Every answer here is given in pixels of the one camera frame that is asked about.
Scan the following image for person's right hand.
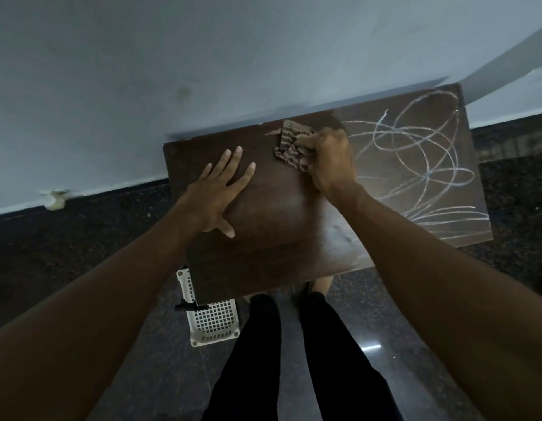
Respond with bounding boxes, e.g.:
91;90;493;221
294;128;359;198

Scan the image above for person's left hand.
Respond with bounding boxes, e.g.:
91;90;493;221
178;146;257;239

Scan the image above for brown striped cleaning cloth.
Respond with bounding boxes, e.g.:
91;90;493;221
265;119;319;172

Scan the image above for person's right forearm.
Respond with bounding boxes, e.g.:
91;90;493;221
326;182;542;421

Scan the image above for person's left forearm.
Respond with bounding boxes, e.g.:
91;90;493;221
0;206;201;421

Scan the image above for white perforated plastic basket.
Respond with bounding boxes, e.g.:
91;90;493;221
176;268;241;348

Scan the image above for white plaster lump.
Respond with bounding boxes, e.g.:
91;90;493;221
39;188;72;211

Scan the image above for person's black trousers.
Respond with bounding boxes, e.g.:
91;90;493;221
202;292;404;421

